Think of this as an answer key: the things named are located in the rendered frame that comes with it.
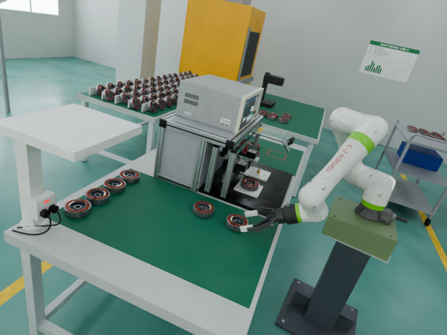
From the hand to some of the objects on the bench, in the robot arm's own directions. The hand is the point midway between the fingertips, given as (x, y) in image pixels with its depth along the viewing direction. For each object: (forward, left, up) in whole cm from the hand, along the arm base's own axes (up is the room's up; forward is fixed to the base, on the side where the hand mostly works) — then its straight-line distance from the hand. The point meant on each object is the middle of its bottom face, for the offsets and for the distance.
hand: (245, 221), depth 151 cm
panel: (+40, -45, +3) cm, 60 cm away
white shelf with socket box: (+61, +48, -4) cm, 78 cm away
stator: (+4, 0, -4) cm, 5 cm away
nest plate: (+16, -60, +3) cm, 63 cm away
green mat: (+29, +18, -4) cm, 35 cm away
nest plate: (+13, -36, +1) cm, 39 cm away
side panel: (+50, -11, 0) cm, 51 cm away
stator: (+13, -36, +2) cm, 39 cm away
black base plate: (+16, -48, 0) cm, 51 cm away
